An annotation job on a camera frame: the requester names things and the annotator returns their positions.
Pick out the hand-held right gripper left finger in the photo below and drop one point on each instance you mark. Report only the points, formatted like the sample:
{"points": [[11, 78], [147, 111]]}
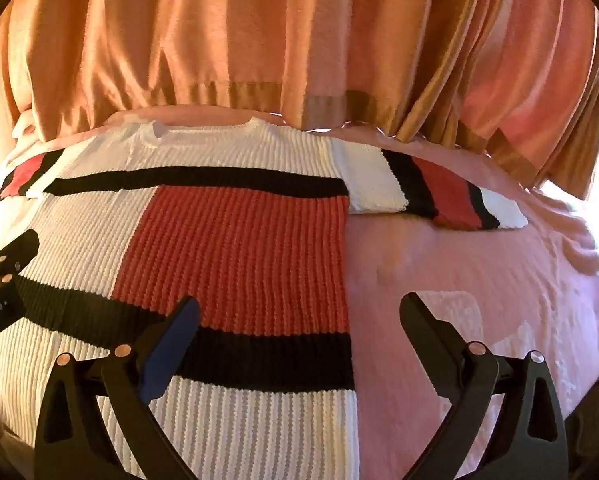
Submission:
{"points": [[170, 345]]}

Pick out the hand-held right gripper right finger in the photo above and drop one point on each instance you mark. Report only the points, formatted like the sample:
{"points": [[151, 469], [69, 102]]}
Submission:
{"points": [[427, 327]]}

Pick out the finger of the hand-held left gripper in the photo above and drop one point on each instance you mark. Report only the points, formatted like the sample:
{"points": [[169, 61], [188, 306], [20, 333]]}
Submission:
{"points": [[16, 252]]}

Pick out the white red black knit sweater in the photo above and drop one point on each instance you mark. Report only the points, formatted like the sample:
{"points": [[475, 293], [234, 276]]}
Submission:
{"points": [[239, 240]]}

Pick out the pink blanket with white print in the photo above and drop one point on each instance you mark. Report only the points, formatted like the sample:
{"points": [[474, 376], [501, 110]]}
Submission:
{"points": [[454, 260]]}

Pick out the orange curtain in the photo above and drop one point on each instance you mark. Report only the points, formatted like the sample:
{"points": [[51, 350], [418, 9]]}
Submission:
{"points": [[279, 25]]}

